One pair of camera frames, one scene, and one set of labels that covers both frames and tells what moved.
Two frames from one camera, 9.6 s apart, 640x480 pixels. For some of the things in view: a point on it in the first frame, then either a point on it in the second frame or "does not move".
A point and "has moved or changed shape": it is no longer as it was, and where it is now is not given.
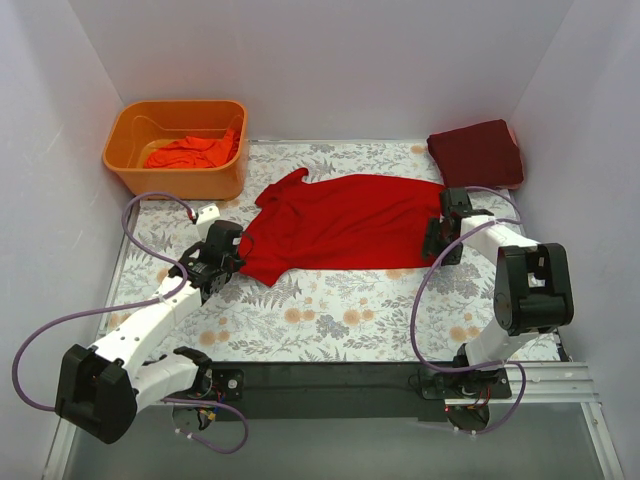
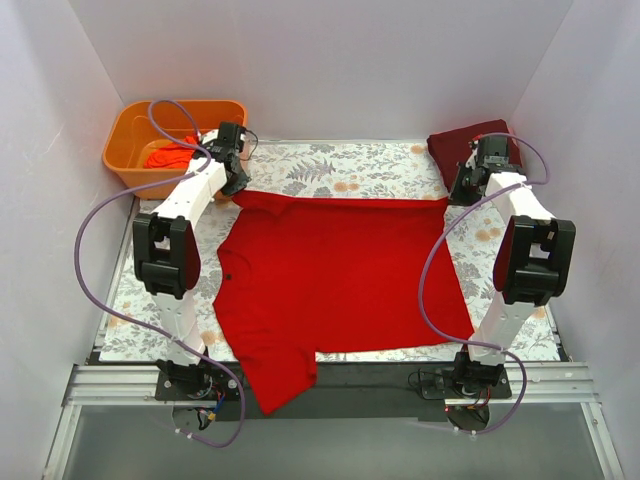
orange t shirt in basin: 193,152 does not move
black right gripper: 439,240 → 458,185
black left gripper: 232,262 → 238,177
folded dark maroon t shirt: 482,155 does not move
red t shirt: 340,221 has moved or changed shape
